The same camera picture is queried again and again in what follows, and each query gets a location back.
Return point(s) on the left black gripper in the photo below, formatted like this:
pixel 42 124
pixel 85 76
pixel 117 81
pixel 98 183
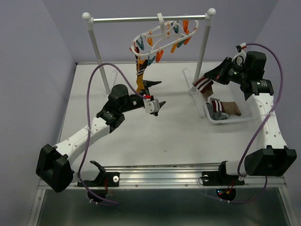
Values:
pixel 148 84

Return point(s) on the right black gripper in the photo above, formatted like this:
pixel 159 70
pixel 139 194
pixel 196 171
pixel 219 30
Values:
pixel 217 74

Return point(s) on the white round clip hanger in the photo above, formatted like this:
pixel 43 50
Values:
pixel 167 36

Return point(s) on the maroon white striped sock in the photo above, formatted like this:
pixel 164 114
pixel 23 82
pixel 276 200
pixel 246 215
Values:
pixel 204 86

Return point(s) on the mustard brown striped sock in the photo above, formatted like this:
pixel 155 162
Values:
pixel 137 65

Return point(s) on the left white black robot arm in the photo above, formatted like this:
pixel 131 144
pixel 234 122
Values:
pixel 54 162

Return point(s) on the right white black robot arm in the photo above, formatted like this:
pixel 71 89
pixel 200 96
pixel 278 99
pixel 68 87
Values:
pixel 272 156

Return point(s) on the white plastic laundry basket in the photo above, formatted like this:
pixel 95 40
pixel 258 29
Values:
pixel 229 93

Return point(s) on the beige sock in basket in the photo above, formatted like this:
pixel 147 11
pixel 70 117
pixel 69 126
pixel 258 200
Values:
pixel 231 108

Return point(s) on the teal clothes peg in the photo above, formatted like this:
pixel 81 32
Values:
pixel 150 60

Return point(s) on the white clothes drying rack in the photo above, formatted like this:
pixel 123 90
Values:
pixel 90 21

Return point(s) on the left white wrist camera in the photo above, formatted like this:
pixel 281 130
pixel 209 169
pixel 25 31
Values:
pixel 147 103

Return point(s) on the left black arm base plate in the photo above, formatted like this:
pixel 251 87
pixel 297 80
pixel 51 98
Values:
pixel 105 179

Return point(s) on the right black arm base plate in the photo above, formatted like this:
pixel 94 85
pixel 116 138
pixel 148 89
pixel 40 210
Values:
pixel 215 178

